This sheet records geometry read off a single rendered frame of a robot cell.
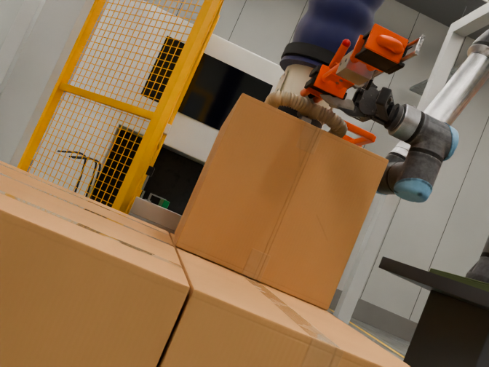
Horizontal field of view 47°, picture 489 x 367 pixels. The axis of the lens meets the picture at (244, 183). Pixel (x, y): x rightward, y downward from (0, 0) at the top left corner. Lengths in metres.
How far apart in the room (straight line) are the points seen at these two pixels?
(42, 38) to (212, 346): 2.22
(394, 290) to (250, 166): 10.60
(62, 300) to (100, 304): 0.05
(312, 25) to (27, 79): 1.49
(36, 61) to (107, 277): 2.12
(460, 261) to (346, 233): 11.03
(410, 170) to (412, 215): 10.40
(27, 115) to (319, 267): 1.74
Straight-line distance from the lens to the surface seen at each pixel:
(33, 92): 2.77
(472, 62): 1.83
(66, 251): 0.75
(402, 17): 12.41
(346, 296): 5.17
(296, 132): 1.39
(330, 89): 1.45
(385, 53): 1.13
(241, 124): 1.37
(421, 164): 1.51
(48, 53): 2.79
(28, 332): 0.77
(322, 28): 1.70
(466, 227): 12.43
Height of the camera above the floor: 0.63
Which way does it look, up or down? 5 degrees up
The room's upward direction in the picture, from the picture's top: 23 degrees clockwise
